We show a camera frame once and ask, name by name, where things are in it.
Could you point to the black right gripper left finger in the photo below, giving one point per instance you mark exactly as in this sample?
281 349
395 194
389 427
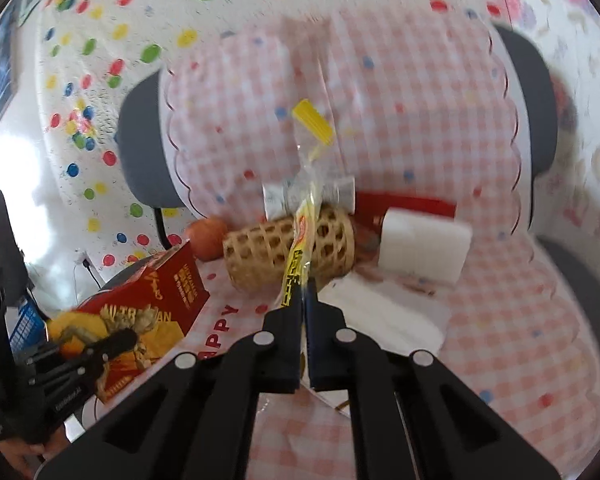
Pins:
194 418

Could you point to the person's left hand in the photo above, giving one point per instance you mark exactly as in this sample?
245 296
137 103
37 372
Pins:
19 454

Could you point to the red snack box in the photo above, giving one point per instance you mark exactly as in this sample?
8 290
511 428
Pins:
160 302

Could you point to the red apple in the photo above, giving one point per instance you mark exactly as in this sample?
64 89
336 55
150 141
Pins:
205 237

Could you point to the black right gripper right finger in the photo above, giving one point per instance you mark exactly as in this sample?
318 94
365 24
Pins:
411 417

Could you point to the white sponge block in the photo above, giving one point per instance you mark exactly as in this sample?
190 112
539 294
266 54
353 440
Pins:
428 246

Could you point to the floral wall cloth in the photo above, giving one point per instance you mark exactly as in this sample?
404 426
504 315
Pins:
567 34

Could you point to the woven bamboo tube basket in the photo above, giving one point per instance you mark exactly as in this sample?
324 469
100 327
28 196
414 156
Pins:
255 257

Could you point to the white paper napkin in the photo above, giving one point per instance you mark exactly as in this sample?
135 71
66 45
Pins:
399 320

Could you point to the orange knitted toy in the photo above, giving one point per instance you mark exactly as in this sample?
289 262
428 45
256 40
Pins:
366 244

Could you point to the polka dot wall cloth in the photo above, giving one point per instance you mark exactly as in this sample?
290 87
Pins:
92 53

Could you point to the grey office chair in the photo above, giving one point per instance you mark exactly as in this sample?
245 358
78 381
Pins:
145 163

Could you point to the silver foil wrapper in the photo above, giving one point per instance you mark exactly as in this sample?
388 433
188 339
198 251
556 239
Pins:
283 199

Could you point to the red envelope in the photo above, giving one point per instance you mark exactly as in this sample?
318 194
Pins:
371 207

